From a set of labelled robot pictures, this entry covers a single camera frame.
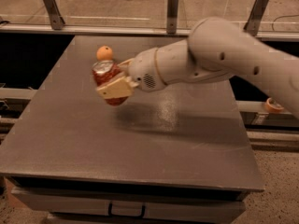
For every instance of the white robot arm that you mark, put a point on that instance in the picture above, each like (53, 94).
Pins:
(215, 50)

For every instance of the grey cabinet drawer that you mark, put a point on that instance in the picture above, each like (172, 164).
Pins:
(88, 207)

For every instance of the right metal railing bracket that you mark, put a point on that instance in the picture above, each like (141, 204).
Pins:
(253, 24)

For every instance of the left metal railing bracket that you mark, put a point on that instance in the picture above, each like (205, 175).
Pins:
(56, 20)

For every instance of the red coke can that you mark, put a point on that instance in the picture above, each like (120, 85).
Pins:
(104, 71)

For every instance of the metal railing bracket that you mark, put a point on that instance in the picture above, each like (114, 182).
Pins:
(253, 24)
(56, 20)
(172, 16)

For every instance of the middle metal railing bracket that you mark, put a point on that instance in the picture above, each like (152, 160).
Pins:
(172, 16)

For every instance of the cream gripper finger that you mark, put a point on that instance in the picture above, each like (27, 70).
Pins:
(125, 64)
(117, 88)

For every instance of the orange tape roll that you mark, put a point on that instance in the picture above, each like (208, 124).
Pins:
(272, 106)

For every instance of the black drawer handle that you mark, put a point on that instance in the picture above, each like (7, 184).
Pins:
(125, 209)

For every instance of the metal railing base rail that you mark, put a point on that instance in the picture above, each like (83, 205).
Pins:
(119, 31)

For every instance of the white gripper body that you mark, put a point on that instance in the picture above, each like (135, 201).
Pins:
(144, 68)

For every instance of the orange fruit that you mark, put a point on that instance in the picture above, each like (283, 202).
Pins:
(104, 53)

